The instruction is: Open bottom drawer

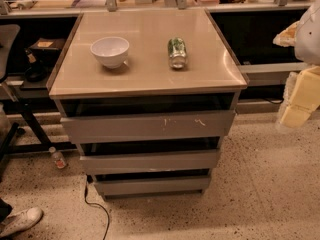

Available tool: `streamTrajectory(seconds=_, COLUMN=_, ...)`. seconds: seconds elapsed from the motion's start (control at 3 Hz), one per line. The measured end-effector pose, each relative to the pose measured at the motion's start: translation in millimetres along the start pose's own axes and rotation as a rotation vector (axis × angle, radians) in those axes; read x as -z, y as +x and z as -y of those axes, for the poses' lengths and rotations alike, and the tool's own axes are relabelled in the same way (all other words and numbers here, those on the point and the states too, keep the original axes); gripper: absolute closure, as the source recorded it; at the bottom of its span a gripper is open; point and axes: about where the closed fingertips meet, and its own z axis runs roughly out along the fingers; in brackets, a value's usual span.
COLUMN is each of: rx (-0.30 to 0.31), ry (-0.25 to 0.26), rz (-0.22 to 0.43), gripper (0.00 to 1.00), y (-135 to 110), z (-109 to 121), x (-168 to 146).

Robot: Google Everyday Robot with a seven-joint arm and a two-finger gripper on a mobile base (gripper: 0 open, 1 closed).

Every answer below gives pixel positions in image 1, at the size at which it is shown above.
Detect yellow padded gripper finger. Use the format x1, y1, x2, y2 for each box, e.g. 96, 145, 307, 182
276, 66, 320, 130

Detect grey bottom drawer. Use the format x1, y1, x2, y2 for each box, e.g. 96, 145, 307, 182
94, 176, 211, 196

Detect grey drawer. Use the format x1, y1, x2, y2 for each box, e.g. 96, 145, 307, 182
80, 150, 220, 175
94, 176, 211, 196
61, 110, 235, 144

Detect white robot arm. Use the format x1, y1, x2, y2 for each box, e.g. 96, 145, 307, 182
273, 0, 320, 132

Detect grey top drawer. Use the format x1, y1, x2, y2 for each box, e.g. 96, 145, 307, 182
61, 110, 235, 144

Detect grey middle drawer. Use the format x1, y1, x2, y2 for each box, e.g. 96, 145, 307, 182
80, 150, 220, 175

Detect grey drawer cabinet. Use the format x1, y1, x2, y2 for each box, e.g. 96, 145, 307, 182
48, 9, 247, 184

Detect green soda can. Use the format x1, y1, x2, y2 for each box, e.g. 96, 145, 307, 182
167, 37, 187, 69

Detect white bowl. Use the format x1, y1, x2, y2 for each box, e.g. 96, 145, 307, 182
90, 37, 130, 69

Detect small plastic bottle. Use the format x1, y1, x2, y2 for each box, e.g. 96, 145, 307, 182
49, 147, 67, 169

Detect black box on shelf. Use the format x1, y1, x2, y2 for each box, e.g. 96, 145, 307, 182
29, 38, 65, 60

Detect black office chair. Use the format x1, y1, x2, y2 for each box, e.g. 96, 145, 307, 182
0, 24, 20, 161

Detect white sneaker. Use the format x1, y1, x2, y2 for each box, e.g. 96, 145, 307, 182
0, 207, 43, 238

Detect black floor cable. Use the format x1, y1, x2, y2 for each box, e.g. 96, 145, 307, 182
83, 175, 111, 240

